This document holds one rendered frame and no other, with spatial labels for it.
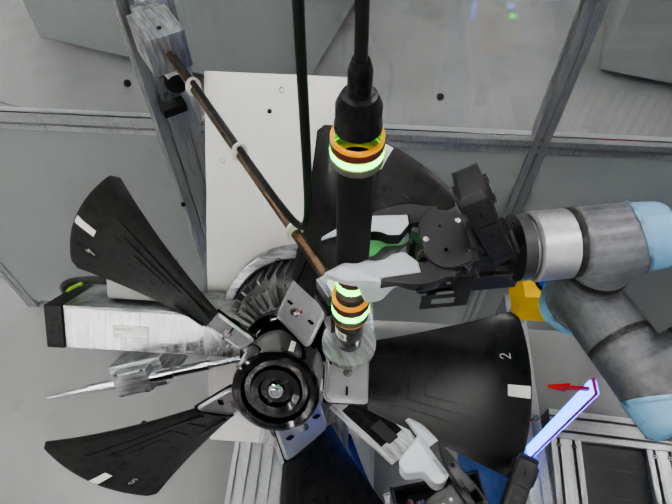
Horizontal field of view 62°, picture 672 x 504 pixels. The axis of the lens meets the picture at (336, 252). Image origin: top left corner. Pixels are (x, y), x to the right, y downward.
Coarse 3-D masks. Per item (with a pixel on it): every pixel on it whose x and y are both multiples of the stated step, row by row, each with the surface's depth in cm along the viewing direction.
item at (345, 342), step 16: (352, 64) 37; (368, 64) 37; (352, 80) 38; (368, 80) 38; (352, 96) 39; (368, 96) 39; (336, 112) 40; (352, 112) 39; (368, 112) 39; (336, 128) 41; (352, 128) 40; (368, 128) 40; (336, 336) 69; (352, 336) 67
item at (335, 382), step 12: (336, 372) 80; (360, 372) 80; (324, 384) 79; (336, 384) 79; (348, 384) 79; (360, 384) 79; (324, 396) 78; (336, 396) 78; (348, 396) 78; (360, 396) 78
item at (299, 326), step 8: (296, 288) 80; (288, 296) 81; (296, 296) 79; (304, 296) 78; (288, 304) 80; (296, 304) 79; (304, 304) 78; (312, 304) 77; (280, 312) 81; (288, 312) 80; (304, 312) 77; (312, 312) 76; (320, 312) 75; (280, 320) 81; (288, 320) 79; (296, 320) 78; (304, 320) 77; (312, 320) 76; (320, 320) 75; (288, 328) 79; (296, 328) 78; (304, 328) 77; (312, 328) 76; (296, 336) 77; (304, 336) 76; (312, 336) 75; (304, 344) 76
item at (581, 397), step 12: (588, 384) 79; (576, 396) 83; (588, 396) 79; (564, 408) 88; (576, 408) 83; (552, 420) 92; (564, 420) 87; (540, 432) 98; (552, 432) 92; (528, 444) 104; (540, 444) 98
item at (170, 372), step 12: (204, 360) 89; (216, 360) 89; (228, 360) 88; (156, 372) 89; (168, 372) 89; (180, 372) 89; (192, 372) 89; (96, 384) 91; (108, 384) 90; (48, 396) 92
